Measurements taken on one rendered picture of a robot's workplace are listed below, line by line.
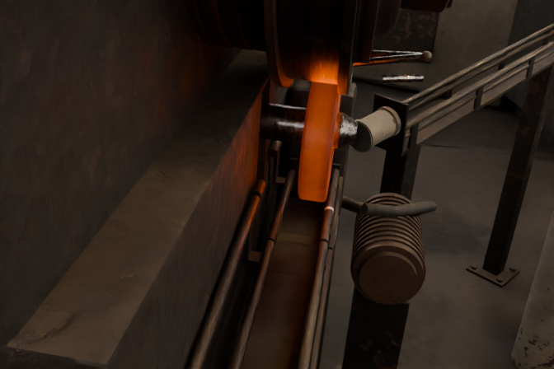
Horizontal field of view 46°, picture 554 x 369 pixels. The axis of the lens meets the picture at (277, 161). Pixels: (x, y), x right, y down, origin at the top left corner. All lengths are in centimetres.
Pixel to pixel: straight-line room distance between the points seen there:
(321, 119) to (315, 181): 7
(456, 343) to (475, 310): 17
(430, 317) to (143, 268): 150
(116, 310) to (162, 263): 6
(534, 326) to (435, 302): 33
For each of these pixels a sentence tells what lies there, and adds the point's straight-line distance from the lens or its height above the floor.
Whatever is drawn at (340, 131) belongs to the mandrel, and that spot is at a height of 83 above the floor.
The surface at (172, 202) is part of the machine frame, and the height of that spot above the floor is 87.
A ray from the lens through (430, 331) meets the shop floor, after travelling 183.
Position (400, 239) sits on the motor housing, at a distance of 114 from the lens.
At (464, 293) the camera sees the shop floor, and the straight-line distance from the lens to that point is 200.
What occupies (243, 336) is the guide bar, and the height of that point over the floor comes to 69.
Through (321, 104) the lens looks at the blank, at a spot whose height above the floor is 87.
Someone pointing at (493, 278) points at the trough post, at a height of 1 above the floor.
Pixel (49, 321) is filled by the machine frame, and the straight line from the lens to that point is 39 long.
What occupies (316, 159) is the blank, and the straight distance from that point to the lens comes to 71.
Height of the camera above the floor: 112
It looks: 25 degrees down
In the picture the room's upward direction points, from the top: 5 degrees clockwise
